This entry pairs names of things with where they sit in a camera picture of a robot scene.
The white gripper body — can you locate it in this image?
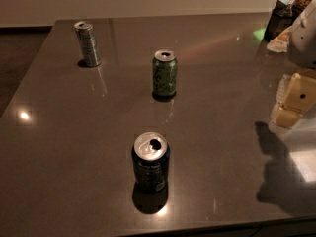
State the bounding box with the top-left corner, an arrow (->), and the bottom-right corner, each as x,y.
287,0 -> 316,69

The dark blue pepsi can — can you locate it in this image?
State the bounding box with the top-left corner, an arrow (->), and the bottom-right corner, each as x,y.
131,132 -> 170,193

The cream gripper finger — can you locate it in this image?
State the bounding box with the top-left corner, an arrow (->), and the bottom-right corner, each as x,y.
276,74 -> 291,102
272,72 -> 316,128

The tall silver can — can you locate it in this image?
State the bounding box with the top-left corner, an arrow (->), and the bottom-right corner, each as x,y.
74,21 -> 101,67

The black snack bag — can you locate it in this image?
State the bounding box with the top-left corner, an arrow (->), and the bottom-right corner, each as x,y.
263,0 -> 303,42

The green soda can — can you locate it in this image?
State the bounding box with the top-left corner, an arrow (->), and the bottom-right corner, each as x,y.
152,49 -> 178,98

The pale snack packet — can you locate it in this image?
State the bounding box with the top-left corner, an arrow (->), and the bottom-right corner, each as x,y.
267,27 -> 291,53

